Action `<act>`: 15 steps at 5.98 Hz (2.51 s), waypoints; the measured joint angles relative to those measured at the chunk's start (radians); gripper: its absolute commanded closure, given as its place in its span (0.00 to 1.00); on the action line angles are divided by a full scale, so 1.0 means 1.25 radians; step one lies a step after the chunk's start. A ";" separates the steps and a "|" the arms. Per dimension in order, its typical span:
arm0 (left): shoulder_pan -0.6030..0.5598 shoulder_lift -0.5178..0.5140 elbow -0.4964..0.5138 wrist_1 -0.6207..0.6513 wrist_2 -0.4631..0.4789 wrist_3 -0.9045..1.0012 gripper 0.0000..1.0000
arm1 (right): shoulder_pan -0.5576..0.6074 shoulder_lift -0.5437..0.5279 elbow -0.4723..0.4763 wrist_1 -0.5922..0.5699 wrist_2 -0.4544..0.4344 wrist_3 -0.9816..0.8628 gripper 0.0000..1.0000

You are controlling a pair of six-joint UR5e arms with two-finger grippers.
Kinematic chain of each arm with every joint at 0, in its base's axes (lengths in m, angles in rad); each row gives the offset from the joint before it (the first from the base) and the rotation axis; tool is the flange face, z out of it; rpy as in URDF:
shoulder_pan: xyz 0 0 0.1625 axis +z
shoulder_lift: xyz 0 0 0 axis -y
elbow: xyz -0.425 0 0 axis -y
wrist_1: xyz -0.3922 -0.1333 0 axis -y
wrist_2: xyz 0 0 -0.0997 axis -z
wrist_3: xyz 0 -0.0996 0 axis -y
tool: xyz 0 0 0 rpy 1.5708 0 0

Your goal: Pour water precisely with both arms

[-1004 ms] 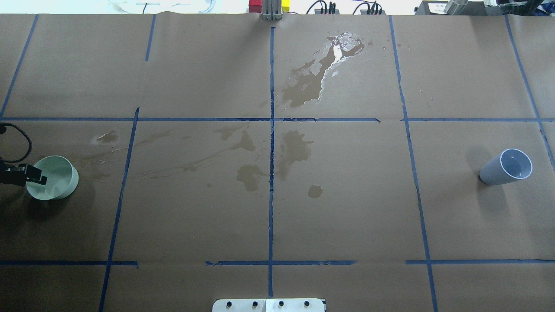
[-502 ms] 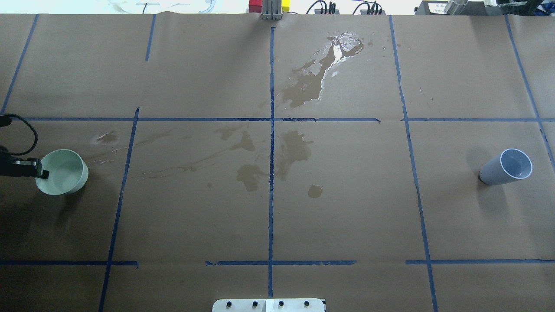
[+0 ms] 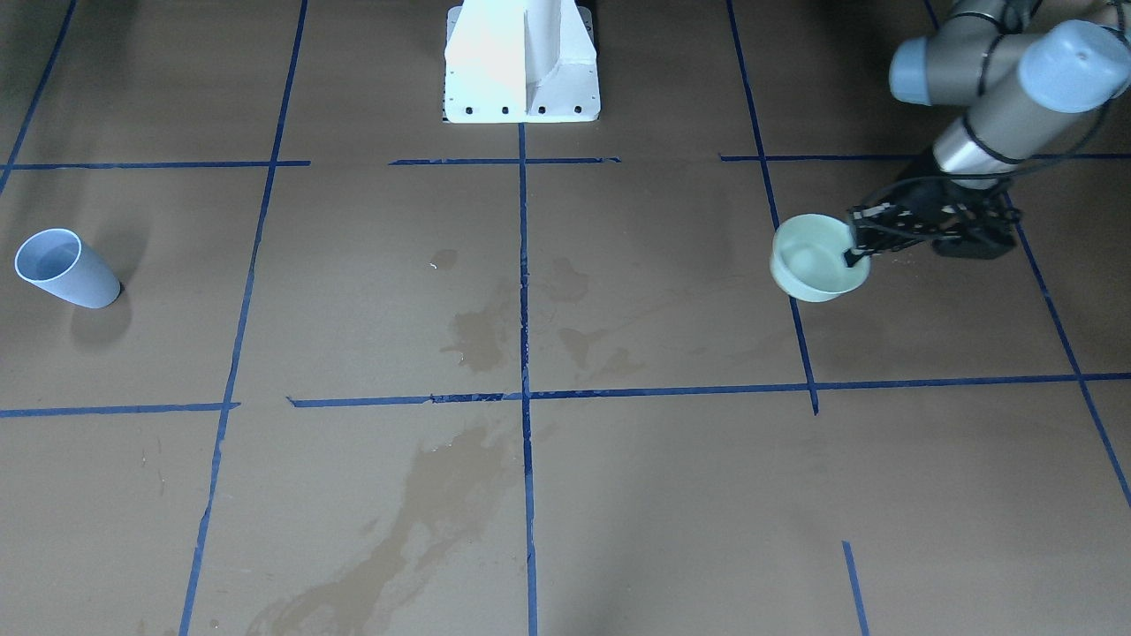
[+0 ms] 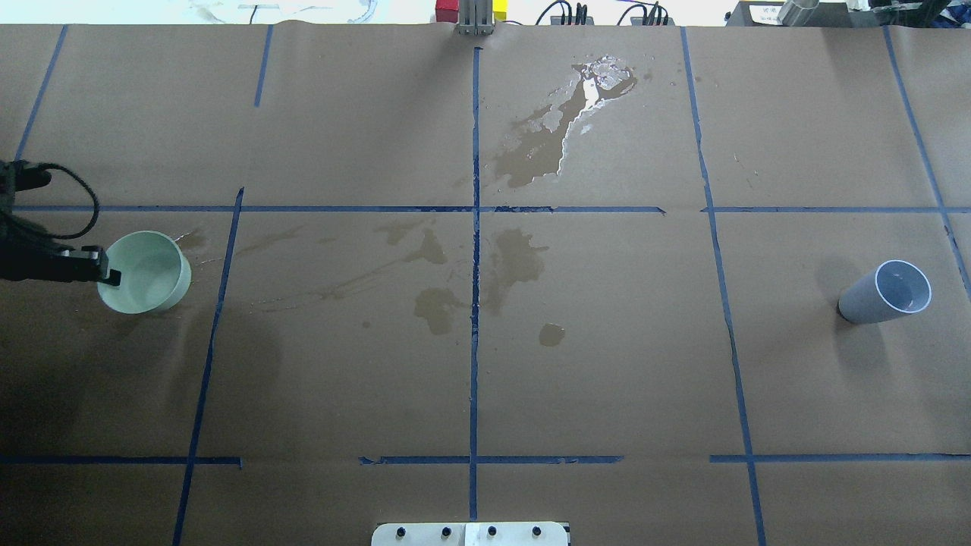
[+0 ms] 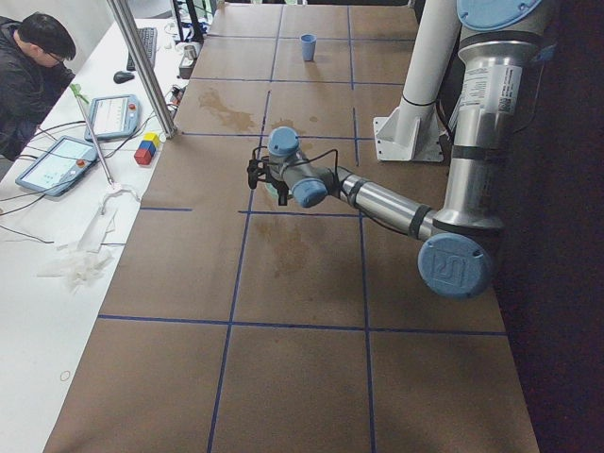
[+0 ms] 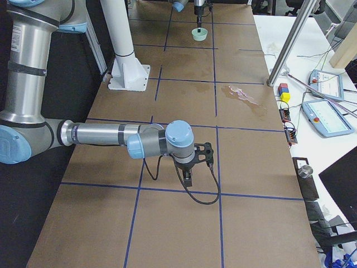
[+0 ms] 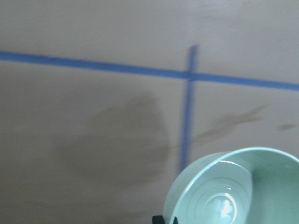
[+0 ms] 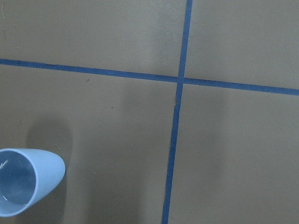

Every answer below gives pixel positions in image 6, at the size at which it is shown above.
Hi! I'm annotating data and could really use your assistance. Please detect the near teach pendant tablet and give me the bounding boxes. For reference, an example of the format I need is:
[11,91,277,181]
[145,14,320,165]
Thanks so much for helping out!
[302,100,354,138]

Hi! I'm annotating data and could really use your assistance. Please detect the near black orange connector strip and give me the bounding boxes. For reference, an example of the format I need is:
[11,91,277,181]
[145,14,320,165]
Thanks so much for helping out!
[284,126,298,146]

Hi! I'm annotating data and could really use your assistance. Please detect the pale green plastic bowl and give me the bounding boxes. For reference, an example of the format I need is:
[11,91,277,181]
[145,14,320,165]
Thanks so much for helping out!
[191,27,208,41]

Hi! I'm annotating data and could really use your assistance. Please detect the far black orange connector strip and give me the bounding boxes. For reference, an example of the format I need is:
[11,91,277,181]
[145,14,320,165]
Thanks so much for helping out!
[279,108,291,123]

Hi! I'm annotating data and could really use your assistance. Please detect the white camera stand base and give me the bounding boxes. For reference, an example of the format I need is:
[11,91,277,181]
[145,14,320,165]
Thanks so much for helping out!
[100,0,151,92]

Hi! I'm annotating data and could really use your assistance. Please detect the red blue yellow block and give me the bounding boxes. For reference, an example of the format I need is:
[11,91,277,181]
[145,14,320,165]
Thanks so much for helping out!
[278,83,291,102]

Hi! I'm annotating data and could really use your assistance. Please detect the black clamp with metal knob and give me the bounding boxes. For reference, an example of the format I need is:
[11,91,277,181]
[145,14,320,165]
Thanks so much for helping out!
[292,157,319,202]

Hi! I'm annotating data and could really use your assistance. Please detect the aluminium frame post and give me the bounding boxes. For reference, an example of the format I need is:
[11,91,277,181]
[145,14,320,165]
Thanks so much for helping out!
[267,0,326,87]

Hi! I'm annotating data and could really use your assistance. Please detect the wooden board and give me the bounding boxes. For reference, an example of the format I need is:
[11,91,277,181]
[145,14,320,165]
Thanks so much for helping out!
[330,15,356,69]

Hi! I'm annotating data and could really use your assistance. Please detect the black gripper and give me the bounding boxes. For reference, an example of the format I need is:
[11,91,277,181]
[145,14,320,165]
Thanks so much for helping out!
[174,142,214,187]
[194,5,203,33]

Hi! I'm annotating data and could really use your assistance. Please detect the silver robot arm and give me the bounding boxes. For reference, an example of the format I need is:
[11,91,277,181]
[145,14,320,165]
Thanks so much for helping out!
[1,33,142,193]
[168,0,206,33]

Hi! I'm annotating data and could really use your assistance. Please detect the teach pendant tablet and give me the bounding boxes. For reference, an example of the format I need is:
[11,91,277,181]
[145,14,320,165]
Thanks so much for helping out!
[308,69,344,101]
[302,100,354,138]

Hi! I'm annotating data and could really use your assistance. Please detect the black orange connector strip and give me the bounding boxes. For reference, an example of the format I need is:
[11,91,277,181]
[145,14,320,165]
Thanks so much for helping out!
[279,108,291,123]
[284,126,298,146]

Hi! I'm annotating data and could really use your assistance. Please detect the far teach pendant tablet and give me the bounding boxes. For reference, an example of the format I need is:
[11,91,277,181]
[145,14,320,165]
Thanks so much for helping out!
[308,69,344,101]

